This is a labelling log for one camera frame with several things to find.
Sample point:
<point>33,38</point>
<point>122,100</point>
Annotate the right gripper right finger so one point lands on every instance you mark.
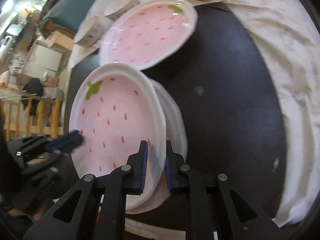
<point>215,208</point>

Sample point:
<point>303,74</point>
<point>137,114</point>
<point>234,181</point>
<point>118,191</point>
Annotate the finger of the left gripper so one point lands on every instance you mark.
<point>65,144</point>

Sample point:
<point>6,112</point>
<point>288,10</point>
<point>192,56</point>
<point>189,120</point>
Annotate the pink strawberry plate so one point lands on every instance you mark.
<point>177,136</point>
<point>115,108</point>
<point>148,33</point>

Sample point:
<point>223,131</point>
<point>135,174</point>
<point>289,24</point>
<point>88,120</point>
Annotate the white bowl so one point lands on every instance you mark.
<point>88,32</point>
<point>116,8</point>

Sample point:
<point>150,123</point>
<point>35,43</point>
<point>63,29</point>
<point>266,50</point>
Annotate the pink strawberry plate back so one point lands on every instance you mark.
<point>148,33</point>

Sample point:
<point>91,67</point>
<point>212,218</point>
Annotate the yellow wooden rack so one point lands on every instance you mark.
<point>17,121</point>

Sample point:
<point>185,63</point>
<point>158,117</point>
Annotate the black bag on rack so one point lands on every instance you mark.
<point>35,87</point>

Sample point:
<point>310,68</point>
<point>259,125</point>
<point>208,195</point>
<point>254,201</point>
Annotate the pink strawberry plate front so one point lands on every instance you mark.
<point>177,136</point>

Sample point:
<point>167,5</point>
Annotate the white kitchen cabinets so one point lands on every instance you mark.
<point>43,61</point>

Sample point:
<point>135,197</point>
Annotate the black leather mat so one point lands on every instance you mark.
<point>230,110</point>

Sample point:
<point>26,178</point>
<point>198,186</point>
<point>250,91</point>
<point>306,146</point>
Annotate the pink bedside table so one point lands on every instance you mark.
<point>60,39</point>

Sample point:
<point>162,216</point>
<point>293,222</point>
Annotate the white floral bed sheet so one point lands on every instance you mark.
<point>288,42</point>

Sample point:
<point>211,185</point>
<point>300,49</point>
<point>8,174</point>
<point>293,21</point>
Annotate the teal bed frame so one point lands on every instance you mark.
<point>64,16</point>

